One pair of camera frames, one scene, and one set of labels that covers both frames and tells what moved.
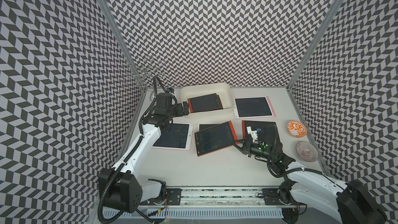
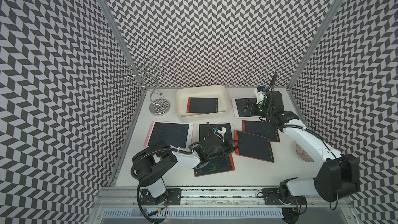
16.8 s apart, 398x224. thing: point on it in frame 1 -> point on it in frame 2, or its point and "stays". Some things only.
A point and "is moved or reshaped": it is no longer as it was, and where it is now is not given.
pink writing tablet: (253, 107) stays
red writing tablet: (215, 138) is moved or reshaped
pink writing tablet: (178, 137) stays
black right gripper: (244, 150) -> (245, 107)
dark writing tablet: (258, 124) stays
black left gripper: (180, 112) -> (230, 145)
